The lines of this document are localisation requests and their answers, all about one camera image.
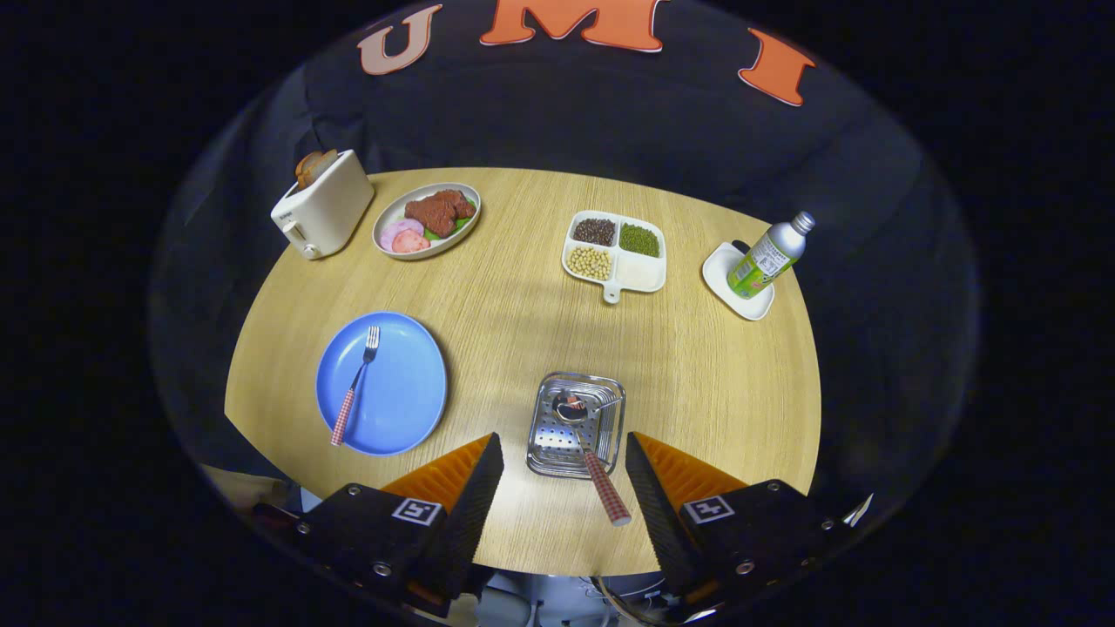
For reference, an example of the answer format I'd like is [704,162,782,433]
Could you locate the cream white toaster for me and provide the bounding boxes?
[270,149,375,260]

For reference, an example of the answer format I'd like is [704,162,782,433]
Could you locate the yellow soybeans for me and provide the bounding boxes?
[567,246,612,281]

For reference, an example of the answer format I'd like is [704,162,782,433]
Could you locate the small white square dish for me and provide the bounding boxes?
[702,241,775,321]

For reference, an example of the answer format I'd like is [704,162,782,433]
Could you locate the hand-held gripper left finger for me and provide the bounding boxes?
[253,433,504,615]

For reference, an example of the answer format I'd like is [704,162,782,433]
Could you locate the spoon with checked handle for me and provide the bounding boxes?
[555,394,632,527]

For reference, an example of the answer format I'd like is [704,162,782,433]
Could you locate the pink ham slices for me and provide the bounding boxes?
[380,219,431,254]

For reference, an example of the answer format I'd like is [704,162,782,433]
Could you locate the red-brown meat pieces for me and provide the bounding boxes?
[403,189,476,238]

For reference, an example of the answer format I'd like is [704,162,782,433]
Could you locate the silver bottle green label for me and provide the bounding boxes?
[727,211,817,300]

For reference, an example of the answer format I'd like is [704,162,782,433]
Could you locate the green mung beans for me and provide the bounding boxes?
[619,223,660,258]

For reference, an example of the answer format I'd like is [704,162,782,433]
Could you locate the blue round plate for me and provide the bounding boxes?
[315,312,449,457]

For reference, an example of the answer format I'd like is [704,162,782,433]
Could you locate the white divided snack tray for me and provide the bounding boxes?
[561,210,667,304]

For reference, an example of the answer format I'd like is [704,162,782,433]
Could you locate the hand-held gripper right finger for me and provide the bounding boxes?
[625,431,859,610]

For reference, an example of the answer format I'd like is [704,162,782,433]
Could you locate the white oval food plate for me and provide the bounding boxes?
[373,182,482,260]

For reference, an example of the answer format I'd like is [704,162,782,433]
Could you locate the metal cutlery holder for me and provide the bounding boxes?
[526,372,626,480]

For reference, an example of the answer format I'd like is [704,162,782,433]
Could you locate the black backdrop cloth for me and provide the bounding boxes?
[148,0,981,523]

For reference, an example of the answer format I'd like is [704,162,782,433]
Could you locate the fork with checked handle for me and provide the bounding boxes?
[330,326,381,447]

